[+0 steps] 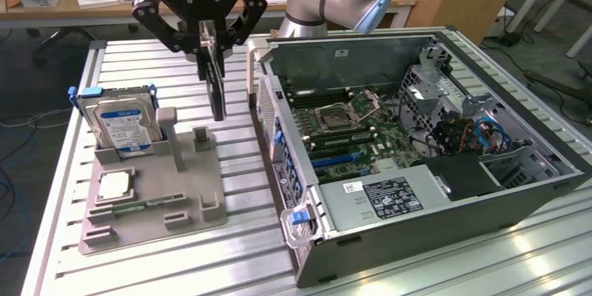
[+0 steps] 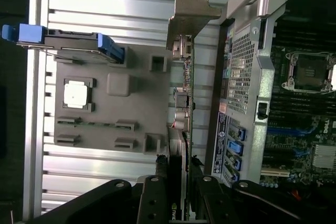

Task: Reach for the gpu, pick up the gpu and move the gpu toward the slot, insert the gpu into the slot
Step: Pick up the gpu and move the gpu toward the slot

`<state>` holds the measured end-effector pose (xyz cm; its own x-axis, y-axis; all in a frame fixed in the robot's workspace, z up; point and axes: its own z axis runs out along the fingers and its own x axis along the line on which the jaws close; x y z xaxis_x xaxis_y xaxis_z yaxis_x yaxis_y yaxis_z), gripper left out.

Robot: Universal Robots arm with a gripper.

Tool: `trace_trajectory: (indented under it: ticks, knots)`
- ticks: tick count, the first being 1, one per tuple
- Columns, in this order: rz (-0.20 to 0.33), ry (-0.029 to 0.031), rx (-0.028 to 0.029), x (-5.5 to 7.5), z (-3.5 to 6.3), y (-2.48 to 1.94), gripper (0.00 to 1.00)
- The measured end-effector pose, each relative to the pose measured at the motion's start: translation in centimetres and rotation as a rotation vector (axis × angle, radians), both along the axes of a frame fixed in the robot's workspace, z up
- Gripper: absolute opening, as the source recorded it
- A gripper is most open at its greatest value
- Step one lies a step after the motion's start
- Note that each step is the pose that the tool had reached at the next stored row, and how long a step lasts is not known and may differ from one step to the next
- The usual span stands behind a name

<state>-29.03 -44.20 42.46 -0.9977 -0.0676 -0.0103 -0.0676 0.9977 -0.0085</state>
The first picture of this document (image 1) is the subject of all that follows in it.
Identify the black office chair base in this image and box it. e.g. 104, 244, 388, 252
29, 24, 140, 67

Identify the open black PC case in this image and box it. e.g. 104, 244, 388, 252
247, 31, 592, 289

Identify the silver CPU chip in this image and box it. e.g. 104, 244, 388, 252
99, 172, 133, 198

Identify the CPU socket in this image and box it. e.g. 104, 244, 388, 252
313, 101, 360, 134

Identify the grey plastic parts rack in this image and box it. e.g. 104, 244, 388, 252
77, 106, 228, 255

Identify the installed RAM stick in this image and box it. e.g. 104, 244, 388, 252
307, 132, 375, 148

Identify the red wire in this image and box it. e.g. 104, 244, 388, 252
460, 121, 477, 153

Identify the hard disk with blue caddy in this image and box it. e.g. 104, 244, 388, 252
68, 80, 168, 158

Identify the blue wire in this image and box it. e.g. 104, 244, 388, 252
476, 115, 512, 153

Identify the wooden desk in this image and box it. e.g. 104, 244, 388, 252
0, 0, 417, 39

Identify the black floor stand base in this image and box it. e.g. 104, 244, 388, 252
521, 67, 592, 103

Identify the perforated metal disk bay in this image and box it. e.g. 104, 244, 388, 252
397, 63, 468, 137

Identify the black graphics card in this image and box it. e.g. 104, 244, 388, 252
197, 20, 228, 123

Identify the blue expansion slot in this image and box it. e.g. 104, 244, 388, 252
309, 155, 363, 169

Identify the wooden cabinet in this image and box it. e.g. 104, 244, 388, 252
392, 0, 531, 44

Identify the green motherboard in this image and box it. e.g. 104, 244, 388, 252
276, 77, 427, 184

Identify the grey power supply unit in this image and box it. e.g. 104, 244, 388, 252
319, 166, 452, 233

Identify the green RAM stick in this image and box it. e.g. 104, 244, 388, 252
112, 195, 175, 214

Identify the metal socket cover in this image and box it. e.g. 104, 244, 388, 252
345, 88, 385, 127

